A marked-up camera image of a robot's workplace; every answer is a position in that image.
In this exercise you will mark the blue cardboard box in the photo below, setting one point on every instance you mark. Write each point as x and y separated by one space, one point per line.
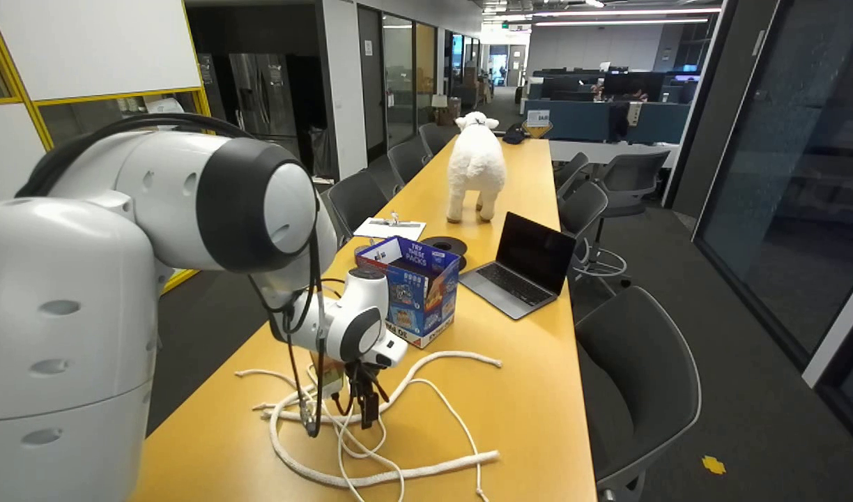
416 297

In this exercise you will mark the stainless steel cabinet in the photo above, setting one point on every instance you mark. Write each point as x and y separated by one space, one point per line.
263 108

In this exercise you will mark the grey office chair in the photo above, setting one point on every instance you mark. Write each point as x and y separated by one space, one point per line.
436 137
639 364
636 171
358 200
574 169
409 157
583 207

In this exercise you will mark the black pouch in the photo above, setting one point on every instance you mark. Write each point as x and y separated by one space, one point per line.
514 136

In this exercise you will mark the black filament spool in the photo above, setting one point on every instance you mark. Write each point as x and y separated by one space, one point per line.
444 246

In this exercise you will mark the white paper sheet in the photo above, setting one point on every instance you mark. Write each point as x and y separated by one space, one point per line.
390 229

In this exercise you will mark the white plush sheep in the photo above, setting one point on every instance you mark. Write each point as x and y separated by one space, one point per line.
478 162

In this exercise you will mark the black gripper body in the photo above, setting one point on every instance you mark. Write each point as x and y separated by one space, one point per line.
366 376

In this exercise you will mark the grey open laptop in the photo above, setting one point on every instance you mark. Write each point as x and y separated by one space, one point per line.
539 256

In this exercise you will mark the yellow floor sticker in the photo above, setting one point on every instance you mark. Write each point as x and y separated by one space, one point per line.
714 465

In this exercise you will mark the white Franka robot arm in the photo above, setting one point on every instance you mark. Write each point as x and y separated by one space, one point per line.
66 324

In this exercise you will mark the blue cubicle partition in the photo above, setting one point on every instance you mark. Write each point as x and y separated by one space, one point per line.
583 120

